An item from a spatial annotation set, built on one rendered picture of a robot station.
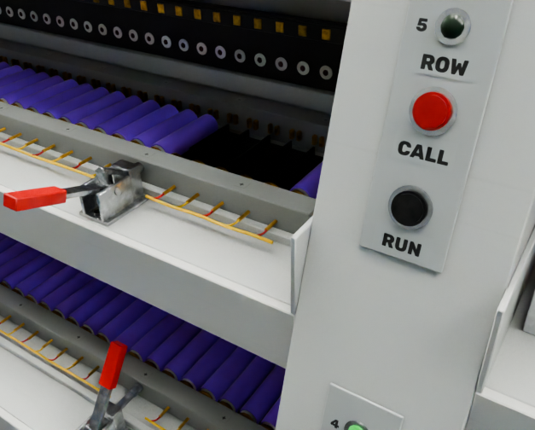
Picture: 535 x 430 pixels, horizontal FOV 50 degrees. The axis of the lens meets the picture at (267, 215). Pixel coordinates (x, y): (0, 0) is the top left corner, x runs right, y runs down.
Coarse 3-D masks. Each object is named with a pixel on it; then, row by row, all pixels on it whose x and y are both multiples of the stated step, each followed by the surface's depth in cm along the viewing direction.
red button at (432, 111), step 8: (424, 96) 24; (432, 96) 24; (440, 96) 24; (416, 104) 24; (424, 104) 24; (432, 104) 24; (440, 104) 24; (448, 104) 23; (416, 112) 24; (424, 112) 24; (432, 112) 24; (440, 112) 24; (448, 112) 24; (416, 120) 24; (424, 120) 24; (432, 120) 24; (440, 120) 24; (448, 120) 24; (424, 128) 24; (432, 128) 24; (440, 128) 24
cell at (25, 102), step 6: (60, 84) 54; (66, 84) 54; (72, 84) 54; (78, 84) 55; (42, 90) 52; (48, 90) 53; (54, 90) 53; (60, 90) 53; (30, 96) 51; (36, 96) 52; (42, 96) 52; (48, 96) 52; (18, 102) 50; (24, 102) 51; (30, 102) 51; (36, 102) 51
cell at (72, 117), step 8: (104, 96) 51; (112, 96) 51; (120, 96) 52; (88, 104) 50; (96, 104) 50; (104, 104) 50; (112, 104) 51; (72, 112) 48; (80, 112) 48; (88, 112) 49; (72, 120) 48
